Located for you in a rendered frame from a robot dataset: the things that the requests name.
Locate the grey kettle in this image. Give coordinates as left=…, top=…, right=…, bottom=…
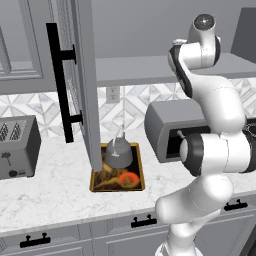
left=104, top=124, right=134, bottom=170

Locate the gold-rimmed dark patterned tray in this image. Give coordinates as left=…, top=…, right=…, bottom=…
left=89, top=142, right=146, bottom=193

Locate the grey open cabinet door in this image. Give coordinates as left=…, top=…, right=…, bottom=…
left=53, top=0, right=103, bottom=173

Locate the grey closed cabinet door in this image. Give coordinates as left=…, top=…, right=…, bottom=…
left=0, top=0, right=58, bottom=95

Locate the grey drawer front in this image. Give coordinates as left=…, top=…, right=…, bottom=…
left=107, top=211, right=172, bottom=236
left=216, top=194, right=256, bottom=218
left=0, top=223, right=82, bottom=256

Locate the grey toaster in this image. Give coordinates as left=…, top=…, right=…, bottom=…
left=0, top=114, right=42, bottom=181

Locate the grey base cupboard door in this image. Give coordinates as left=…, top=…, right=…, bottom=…
left=103, top=230, right=172, bottom=256
left=194, top=213, right=256, bottom=256

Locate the black hob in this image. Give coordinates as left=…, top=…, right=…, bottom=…
left=244, top=117, right=256, bottom=135

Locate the white wall outlet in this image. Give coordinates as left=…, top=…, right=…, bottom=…
left=106, top=86, right=121, bottom=104

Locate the grey wall cabinet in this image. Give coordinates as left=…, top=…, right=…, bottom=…
left=91, top=0, right=256, bottom=88

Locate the long black door handle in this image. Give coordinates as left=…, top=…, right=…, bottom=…
left=45, top=22, right=84, bottom=144

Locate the black drawer handle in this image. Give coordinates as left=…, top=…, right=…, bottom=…
left=223, top=198, right=249, bottom=212
left=19, top=232, right=52, bottom=249
left=130, top=214, right=158, bottom=229

